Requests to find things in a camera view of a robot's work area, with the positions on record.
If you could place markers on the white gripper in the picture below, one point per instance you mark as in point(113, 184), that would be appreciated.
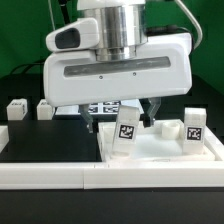
point(73, 76)

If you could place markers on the white square tabletop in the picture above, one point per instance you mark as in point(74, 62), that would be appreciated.
point(163, 142)

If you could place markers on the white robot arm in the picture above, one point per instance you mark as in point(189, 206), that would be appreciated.
point(109, 54)

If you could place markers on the white base tag plate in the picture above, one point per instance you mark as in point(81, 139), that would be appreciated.
point(105, 108)

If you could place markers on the white U-shaped obstacle fence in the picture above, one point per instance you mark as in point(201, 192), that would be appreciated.
point(118, 174)

